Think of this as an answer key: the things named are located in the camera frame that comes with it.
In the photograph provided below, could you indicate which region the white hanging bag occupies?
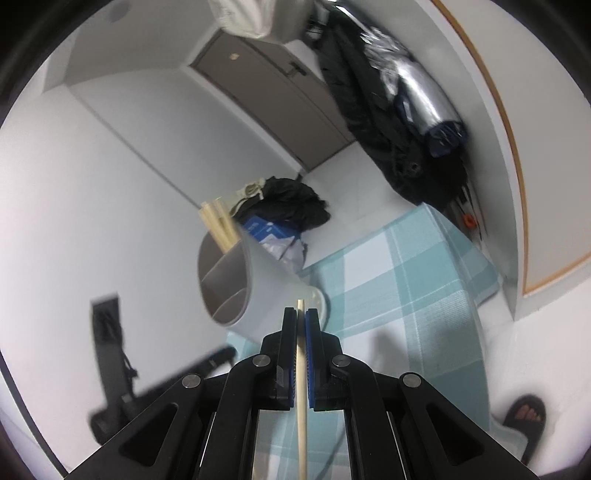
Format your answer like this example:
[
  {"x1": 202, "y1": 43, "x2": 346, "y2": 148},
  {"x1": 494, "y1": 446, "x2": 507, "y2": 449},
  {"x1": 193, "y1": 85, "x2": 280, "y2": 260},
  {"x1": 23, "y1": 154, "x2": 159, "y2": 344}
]
[{"x1": 208, "y1": 0, "x2": 319, "y2": 44}]

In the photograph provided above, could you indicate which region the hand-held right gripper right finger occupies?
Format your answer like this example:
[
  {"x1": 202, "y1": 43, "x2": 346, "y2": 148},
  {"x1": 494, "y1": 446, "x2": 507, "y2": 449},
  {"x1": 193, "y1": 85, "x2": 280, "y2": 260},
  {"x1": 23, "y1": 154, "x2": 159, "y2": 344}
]
[{"x1": 304, "y1": 308, "x2": 541, "y2": 480}]

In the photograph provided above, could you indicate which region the clear plastic bag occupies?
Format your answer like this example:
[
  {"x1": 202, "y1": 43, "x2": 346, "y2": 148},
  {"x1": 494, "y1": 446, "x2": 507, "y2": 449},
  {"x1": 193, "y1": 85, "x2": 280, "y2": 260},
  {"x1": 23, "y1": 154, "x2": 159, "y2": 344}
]
[{"x1": 263, "y1": 235, "x2": 308, "y2": 271}]

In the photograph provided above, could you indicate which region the black hanging coat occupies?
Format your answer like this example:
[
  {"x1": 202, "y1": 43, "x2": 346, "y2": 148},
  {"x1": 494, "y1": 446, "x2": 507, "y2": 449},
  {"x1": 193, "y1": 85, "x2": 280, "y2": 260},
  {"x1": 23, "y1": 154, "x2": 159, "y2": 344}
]
[{"x1": 314, "y1": 0, "x2": 476, "y2": 208}]

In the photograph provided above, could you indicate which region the person's foot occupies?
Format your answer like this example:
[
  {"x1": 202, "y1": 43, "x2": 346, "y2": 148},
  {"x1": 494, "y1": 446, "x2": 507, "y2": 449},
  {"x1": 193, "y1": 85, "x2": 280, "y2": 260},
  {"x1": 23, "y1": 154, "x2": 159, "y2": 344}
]
[{"x1": 512, "y1": 401, "x2": 543, "y2": 423}]

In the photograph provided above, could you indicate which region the white wardrobe with wooden trim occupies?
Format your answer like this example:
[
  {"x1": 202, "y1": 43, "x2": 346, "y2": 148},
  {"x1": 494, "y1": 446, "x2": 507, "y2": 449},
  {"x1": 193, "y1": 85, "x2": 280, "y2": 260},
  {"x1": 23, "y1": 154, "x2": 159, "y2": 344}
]
[{"x1": 431, "y1": 0, "x2": 591, "y2": 324}]

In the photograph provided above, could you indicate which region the black bag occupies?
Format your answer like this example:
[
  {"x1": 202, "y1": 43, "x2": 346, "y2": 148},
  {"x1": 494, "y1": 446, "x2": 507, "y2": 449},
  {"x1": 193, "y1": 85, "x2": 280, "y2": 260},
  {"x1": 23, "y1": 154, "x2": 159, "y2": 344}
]
[{"x1": 231, "y1": 176, "x2": 331, "y2": 232}]

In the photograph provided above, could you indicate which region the beige cloth bag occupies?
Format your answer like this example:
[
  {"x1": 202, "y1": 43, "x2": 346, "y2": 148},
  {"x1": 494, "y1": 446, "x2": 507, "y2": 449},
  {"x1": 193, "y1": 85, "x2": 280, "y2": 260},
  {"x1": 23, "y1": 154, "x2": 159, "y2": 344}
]
[{"x1": 233, "y1": 180, "x2": 269, "y2": 201}]

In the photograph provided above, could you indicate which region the pale wooden chopstick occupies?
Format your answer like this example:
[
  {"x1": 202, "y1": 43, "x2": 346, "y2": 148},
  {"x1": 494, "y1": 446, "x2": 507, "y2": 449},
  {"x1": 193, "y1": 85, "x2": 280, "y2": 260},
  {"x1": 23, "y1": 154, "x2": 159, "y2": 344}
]
[
  {"x1": 212, "y1": 198, "x2": 243, "y2": 243},
  {"x1": 295, "y1": 299, "x2": 309, "y2": 480},
  {"x1": 199, "y1": 203, "x2": 229, "y2": 254}
]

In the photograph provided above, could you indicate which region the bundle of wooden chopsticks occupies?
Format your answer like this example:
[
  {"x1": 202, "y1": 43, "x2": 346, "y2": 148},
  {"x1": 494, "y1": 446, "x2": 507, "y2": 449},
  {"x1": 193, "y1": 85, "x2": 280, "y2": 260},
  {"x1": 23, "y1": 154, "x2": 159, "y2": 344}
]
[{"x1": 205, "y1": 200, "x2": 236, "y2": 250}]

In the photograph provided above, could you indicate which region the teal checked tablecloth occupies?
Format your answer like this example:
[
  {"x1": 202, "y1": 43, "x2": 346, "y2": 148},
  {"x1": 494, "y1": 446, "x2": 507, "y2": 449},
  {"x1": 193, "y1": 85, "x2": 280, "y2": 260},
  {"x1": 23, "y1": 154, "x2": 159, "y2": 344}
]
[{"x1": 225, "y1": 205, "x2": 502, "y2": 480}]

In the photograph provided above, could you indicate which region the white plastic utensil holder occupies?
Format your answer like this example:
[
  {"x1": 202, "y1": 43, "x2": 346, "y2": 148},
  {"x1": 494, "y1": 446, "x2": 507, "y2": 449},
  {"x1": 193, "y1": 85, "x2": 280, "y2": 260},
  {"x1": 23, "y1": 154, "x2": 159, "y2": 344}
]
[{"x1": 198, "y1": 237, "x2": 332, "y2": 344}]

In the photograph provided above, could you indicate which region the grey door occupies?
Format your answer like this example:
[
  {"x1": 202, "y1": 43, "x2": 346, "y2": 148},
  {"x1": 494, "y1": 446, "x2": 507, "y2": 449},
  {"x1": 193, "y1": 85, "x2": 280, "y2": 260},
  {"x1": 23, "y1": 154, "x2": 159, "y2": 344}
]
[{"x1": 189, "y1": 34, "x2": 358, "y2": 171}]

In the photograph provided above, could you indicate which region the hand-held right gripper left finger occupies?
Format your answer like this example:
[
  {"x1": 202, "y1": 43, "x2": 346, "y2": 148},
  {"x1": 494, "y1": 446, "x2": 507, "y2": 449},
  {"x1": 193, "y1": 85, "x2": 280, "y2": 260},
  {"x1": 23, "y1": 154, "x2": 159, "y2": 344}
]
[{"x1": 69, "y1": 307, "x2": 298, "y2": 480}]

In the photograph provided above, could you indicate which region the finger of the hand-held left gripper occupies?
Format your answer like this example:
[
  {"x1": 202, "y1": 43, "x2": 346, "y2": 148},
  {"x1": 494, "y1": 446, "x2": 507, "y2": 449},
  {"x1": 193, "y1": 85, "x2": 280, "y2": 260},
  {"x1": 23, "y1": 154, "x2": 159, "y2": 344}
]
[{"x1": 134, "y1": 347, "x2": 238, "y2": 407}]

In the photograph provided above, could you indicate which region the silver folded umbrella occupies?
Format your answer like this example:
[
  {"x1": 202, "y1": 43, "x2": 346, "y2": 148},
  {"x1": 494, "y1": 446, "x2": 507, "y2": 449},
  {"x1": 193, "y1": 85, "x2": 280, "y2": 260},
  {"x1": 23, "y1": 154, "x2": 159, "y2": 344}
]
[{"x1": 360, "y1": 18, "x2": 467, "y2": 160}]

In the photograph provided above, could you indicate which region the blue cardboard box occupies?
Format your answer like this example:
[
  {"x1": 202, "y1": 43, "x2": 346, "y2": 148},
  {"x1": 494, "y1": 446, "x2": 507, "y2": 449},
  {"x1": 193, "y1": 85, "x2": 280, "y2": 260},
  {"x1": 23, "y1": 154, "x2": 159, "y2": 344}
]
[{"x1": 242, "y1": 216, "x2": 296, "y2": 244}]

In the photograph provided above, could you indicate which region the black slipper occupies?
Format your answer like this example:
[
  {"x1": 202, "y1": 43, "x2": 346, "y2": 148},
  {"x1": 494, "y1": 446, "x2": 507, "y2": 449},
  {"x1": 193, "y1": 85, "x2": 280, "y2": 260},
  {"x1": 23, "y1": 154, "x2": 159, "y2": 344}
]
[{"x1": 501, "y1": 394, "x2": 548, "y2": 457}]

